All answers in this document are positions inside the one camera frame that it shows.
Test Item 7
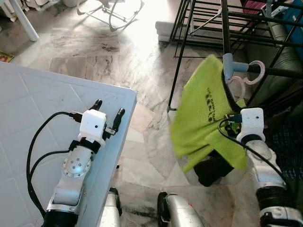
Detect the neon green black-trimmed shirt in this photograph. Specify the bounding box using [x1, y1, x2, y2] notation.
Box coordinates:
[169, 54, 250, 174]

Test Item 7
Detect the pink plastic hanger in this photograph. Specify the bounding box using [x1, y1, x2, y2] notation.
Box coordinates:
[226, 60, 267, 101]

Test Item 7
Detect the light blue folding table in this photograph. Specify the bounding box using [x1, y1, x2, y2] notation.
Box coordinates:
[0, 61, 138, 227]

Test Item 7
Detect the dark green leather sofa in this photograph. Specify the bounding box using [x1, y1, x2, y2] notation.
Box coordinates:
[246, 21, 303, 107]

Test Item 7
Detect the black metal drying rack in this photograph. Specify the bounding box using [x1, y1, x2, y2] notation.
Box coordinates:
[167, 0, 303, 113]

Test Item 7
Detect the silver right robot leg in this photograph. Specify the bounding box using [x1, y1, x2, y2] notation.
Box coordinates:
[157, 191, 205, 227]

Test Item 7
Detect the white plastic furniture leg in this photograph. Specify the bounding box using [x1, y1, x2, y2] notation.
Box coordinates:
[6, 0, 40, 42]

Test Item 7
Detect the blue bag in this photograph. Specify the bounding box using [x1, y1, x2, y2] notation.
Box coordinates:
[283, 0, 303, 60]

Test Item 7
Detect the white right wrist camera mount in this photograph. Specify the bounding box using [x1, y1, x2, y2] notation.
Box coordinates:
[235, 107, 265, 141]

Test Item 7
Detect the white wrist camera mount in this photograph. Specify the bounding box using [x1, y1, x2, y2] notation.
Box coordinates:
[79, 109, 108, 145]
[235, 107, 265, 141]

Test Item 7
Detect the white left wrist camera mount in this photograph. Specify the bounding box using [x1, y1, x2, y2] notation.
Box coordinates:
[79, 109, 108, 145]

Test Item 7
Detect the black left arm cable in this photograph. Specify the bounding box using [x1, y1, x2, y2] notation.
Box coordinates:
[26, 112, 86, 218]

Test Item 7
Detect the white metal frame chair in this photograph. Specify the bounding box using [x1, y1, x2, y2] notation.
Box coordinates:
[75, 0, 145, 33]

